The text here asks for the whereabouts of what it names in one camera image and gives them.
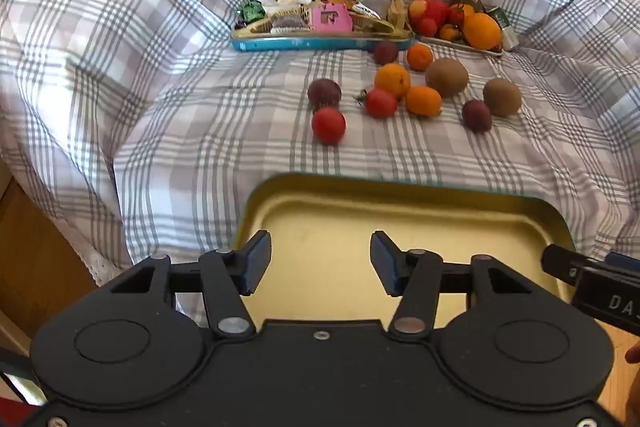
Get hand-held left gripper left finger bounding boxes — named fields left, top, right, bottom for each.
left=107, top=230, right=273, bottom=341

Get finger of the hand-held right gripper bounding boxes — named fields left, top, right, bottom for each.
left=541, top=244, right=609, bottom=289
left=607, top=251, right=640, bottom=272

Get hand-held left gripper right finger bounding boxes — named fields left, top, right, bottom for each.
left=369, top=230, right=536, bottom=340

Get gold tin tray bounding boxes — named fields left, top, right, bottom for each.
left=232, top=172, right=576, bottom=328

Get dark purple plum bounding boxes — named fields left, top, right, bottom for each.
left=461, top=99, right=493, bottom=134
left=307, top=78, right=343, bottom=110
left=372, top=40, right=400, bottom=66

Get brown kiwi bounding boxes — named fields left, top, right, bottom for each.
left=482, top=77, right=523, bottom=118
left=425, top=58, right=470, bottom=98

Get white lace bed sheet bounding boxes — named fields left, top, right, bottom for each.
left=70, top=232, right=136, bottom=288

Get grey plaid blanket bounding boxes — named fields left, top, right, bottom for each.
left=0, top=0, right=640, bottom=328

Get blue snack tin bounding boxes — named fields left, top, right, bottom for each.
left=230, top=0, right=417, bottom=54

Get white plate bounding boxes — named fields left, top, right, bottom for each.
left=417, top=34, right=505, bottom=58

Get purple and white candy packet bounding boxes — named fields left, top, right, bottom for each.
left=270, top=14, right=308, bottom=32

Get green and white can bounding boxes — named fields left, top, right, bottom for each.
left=487, top=6, right=518, bottom=52

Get large orange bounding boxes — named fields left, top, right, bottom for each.
left=462, top=13, right=502, bottom=52

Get pink snack packet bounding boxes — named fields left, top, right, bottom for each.
left=311, top=3, right=353, bottom=32

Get green candy wrapper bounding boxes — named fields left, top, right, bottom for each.
left=236, top=0, right=266, bottom=24

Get brown paper bag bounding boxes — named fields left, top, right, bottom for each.
left=387, top=0, right=413, bottom=32

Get red apple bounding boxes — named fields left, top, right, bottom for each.
left=408, top=0, right=450, bottom=30

